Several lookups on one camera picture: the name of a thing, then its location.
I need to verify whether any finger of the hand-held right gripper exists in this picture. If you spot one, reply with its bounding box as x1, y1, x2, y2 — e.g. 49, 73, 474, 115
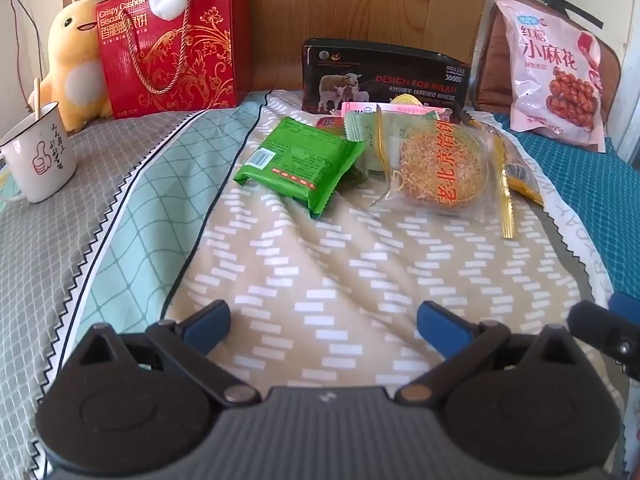
567, 290, 640, 366

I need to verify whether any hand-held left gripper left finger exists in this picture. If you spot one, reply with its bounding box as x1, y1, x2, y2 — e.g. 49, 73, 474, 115
65, 300, 261, 406

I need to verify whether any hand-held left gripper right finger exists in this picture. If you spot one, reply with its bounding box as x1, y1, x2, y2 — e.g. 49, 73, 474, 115
395, 300, 596, 406

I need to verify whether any clear sesame cake packet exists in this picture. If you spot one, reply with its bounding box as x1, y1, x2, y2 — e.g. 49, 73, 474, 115
370, 105, 516, 239

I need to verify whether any light green snack packet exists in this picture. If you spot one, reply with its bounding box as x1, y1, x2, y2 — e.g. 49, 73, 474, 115
345, 110, 401, 188

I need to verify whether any pink snack packet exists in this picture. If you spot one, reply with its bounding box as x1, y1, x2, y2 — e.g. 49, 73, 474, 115
341, 101, 463, 123

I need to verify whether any black sheep print box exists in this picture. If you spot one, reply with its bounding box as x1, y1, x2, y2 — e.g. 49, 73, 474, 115
301, 38, 471, 123

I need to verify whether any patchwork printed bed cover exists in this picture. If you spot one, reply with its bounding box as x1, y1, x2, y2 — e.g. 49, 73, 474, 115
0, 89, 640, 480

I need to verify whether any white enamel mug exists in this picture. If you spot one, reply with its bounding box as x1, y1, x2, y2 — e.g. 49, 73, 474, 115
0, 101, 78, 204

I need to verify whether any large pink snack bag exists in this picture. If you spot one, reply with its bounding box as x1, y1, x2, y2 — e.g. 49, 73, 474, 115
495, 0, 607, 153

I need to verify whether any red gift box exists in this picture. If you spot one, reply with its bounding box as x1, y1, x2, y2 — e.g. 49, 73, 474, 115
95, 0, 251, 120

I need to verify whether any brown seat cushion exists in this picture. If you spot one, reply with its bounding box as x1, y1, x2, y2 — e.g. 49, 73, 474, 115
472, 0, 623, 138

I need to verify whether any yellow plush duck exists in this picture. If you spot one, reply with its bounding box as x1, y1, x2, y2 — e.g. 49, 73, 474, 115
32, 0, 113, 133

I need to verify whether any wooden headboard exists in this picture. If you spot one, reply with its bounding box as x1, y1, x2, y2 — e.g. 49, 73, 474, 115
60, 0, 493, 108

